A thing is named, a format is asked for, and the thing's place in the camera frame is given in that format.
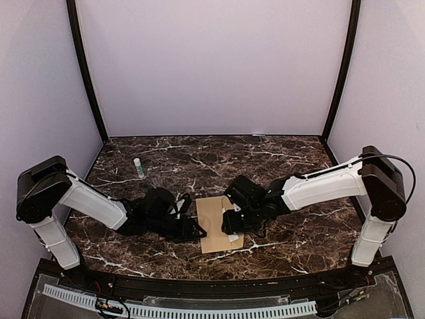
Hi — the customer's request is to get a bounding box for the brown paper envelope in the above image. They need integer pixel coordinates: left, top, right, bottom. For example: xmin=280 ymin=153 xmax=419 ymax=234
xmin=196 ymin=196 xmax=244 ymax=254

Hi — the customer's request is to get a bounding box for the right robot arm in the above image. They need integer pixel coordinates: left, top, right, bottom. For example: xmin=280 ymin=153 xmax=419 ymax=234
xmin=221 ymin=146 xmax=414 ymax=288

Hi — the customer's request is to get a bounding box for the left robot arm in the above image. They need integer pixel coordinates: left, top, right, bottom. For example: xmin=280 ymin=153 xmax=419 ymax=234
xmin=16 ymin=156 xmax=207 ymax=290

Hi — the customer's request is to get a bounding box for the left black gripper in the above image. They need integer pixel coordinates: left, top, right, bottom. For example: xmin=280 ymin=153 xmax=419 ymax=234
xmin=146 ymin=215 xmax=207 ymax=244

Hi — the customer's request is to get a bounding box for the black front table rail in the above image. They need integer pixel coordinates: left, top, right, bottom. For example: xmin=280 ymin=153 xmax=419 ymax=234
xmin=66 ymin=245 xmax=373 ymax=300

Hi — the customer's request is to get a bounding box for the right black corner post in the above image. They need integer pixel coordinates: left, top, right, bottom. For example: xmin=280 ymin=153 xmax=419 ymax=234
xmin=321 ymin=0 xmax=361 ymax=144

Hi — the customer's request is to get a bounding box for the black corner post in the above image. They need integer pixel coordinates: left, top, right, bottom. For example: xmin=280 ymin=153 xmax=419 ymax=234
xmin=321 ymin=0 xmax=361 ymax=144
xmin=66 ymin=0 xmax=109 ymax=144

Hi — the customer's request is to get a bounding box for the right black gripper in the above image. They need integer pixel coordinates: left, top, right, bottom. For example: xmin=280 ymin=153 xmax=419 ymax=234
xmin=221 ymin=203 xmax=264 ymax=235

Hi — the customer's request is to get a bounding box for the left black corner post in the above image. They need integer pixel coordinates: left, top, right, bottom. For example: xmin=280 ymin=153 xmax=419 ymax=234
xmin=66 ymin=0 xmax=109 ymax=144

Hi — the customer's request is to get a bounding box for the white slotted cable duct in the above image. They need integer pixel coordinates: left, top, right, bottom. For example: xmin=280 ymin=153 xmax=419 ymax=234
xmin=42 ymin=284 xmax=317 ymax=319

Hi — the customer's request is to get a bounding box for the white green glue stick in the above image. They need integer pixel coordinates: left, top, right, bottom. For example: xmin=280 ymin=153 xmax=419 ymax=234
xmin=133 ymin=158 xmax=145 ymax=178

